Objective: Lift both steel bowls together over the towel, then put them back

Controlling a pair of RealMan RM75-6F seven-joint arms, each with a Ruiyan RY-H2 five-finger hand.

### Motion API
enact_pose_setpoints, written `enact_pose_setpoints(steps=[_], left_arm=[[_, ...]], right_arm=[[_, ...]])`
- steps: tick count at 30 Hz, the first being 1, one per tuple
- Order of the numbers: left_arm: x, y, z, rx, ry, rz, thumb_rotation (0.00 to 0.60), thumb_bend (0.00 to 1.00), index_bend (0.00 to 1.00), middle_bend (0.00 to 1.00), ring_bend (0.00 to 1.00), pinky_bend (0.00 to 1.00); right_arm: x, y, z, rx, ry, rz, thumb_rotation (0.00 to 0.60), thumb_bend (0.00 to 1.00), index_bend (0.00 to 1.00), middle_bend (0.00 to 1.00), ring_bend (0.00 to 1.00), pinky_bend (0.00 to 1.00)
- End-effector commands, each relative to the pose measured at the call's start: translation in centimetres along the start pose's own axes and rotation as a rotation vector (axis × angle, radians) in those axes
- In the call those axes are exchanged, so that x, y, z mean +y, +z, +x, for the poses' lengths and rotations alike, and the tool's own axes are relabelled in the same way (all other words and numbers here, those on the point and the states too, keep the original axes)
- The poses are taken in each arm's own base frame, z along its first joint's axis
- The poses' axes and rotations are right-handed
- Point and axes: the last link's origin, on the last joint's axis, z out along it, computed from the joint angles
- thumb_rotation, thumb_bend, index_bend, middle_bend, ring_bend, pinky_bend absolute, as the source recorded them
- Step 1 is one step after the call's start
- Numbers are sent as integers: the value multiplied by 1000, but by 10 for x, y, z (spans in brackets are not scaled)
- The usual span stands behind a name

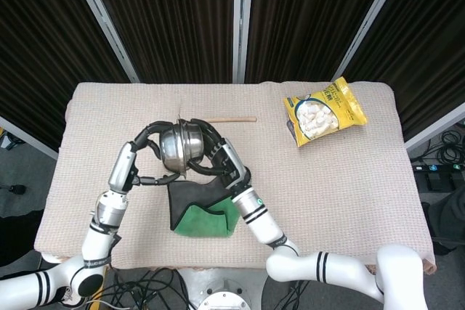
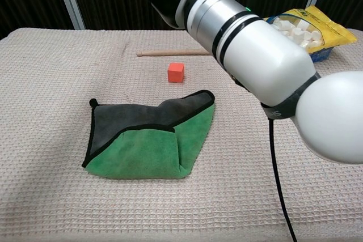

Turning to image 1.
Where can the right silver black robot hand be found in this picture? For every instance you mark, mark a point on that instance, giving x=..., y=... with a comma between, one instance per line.
x=230, y=161

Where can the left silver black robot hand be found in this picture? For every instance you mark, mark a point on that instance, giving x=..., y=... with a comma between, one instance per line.
x=123, y=168

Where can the stainless steel bowl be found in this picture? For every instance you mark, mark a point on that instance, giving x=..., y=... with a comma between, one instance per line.
x=195, y=143
x=170, y=146

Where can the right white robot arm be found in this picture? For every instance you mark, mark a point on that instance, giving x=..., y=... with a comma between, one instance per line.
x=261, y=226

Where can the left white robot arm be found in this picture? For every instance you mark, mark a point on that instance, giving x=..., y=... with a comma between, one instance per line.
x=98, y=244

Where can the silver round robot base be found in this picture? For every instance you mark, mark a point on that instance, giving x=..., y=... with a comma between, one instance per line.
x=225, y=297

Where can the wooden stick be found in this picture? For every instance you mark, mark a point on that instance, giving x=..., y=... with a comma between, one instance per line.
x=236, y=120

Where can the green and grey microfibre cloth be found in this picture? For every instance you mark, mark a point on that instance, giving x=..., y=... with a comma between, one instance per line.
x=203, y=219

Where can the beige waffle tablecloth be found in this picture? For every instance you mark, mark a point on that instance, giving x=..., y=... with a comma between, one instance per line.
x=327, y=197

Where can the yellow bag of white cubes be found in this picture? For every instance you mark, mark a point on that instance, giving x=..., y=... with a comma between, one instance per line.
x=327, y=114

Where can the black corrugated partition panel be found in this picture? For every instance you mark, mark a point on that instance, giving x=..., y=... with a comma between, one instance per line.
x=174, y=19
x=43, y=41
x=428, y=41
x=309, y=16

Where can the black power strip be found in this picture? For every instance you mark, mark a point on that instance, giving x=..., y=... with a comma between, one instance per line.
x=439, y=168

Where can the black bag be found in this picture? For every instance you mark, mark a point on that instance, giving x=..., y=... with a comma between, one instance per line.
x=448, y=215

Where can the aluminium partition post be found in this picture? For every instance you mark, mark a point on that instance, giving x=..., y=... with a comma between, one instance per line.
x=242, y=19
x=370, y=19
x=105, y=23
x=27, y=135
x=436, y=128

